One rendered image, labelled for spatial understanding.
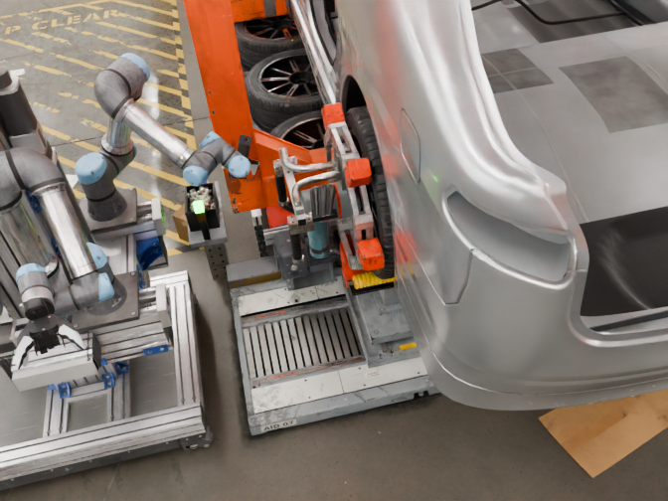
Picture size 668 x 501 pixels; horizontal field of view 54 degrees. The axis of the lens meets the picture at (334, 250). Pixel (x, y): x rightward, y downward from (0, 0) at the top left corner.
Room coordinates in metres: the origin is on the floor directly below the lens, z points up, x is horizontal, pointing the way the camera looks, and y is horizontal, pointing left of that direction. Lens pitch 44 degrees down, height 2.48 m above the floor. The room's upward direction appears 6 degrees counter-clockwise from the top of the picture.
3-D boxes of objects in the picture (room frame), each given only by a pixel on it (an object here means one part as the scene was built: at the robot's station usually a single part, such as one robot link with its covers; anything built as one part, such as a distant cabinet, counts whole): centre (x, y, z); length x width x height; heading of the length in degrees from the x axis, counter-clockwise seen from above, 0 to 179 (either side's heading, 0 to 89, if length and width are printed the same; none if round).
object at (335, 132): (1.93, -0.07, 0.85); 0.54 x 0.07 x 0.54; 8
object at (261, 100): (3.51, 0.09, 0.39); 0.66 x 0.66 x 0.24
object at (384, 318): (1.96, -0.24, 0.32); 0.40 x 0.30 x 0.28; 8
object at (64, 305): (1.27, 0.80, 1.12); 0.11 x 0.08 x 0.11; 113
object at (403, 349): (1.96, -0.24, 0.13); 0.50 x 0.36 x 0.10; 8
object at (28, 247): (1.51, 0.92, 1.19); 0.15 x 0.12 x 0.55; 113
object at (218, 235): (2.42, 0.60, 0.44); 0.43 x 0.17 x 0.03; 8
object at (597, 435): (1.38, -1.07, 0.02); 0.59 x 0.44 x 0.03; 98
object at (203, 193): (2.38, 0.59, 0.51); 0.20 x 0.14 x 0.13; 5
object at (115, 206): (2.05, 0.88, 0.87); 0.15 x 0.15 x 0.10
